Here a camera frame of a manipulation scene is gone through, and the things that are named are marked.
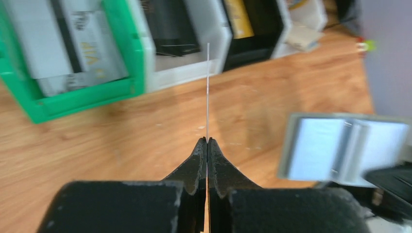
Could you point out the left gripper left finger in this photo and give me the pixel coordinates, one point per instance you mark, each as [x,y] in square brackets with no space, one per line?
[175,204]

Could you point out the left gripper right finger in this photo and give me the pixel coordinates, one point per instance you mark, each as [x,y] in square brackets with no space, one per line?
[238,205]

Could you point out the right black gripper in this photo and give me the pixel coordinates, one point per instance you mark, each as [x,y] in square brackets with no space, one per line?
[388,200]

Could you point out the grey card holder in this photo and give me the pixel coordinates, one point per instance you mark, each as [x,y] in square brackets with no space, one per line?
[341,147]

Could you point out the white silver credit card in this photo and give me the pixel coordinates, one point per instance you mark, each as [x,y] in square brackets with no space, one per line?
[207,90]

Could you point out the white cards in green bin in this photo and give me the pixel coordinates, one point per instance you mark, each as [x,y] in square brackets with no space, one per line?
[67,44]

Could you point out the small colourful toy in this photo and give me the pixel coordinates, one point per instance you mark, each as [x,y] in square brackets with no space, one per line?
[364,46]

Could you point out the black wallet in bin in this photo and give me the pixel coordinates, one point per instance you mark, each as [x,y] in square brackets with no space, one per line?
[171,28]

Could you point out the yellow brown packet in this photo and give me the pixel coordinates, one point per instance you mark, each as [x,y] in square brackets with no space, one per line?
[239,19]

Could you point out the white bin with wallets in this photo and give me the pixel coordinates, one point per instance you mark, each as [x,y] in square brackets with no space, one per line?
[304,21]

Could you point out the white plastic bin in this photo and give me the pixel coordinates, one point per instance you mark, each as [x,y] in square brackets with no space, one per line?
[210,25]

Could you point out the black plastic bin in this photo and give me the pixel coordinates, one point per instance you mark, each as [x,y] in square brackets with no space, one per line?
[267,25]

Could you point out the green plastic bin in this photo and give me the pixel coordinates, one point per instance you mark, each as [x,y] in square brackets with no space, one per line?
[40,108]

